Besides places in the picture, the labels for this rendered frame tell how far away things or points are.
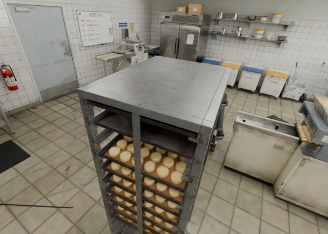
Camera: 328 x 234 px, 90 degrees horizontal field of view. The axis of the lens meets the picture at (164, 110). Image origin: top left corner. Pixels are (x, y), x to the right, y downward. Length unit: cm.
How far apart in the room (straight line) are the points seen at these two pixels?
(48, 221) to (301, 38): 656
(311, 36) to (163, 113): 589
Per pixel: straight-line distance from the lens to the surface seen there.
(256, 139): 247
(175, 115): 47
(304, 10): 616
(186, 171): 64
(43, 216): 261
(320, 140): 227
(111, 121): 71
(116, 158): 80
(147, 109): 49
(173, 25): 590
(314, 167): 250
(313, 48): 626
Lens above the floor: 207
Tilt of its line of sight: 31 degrees down
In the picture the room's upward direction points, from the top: 4 degrees clockwise
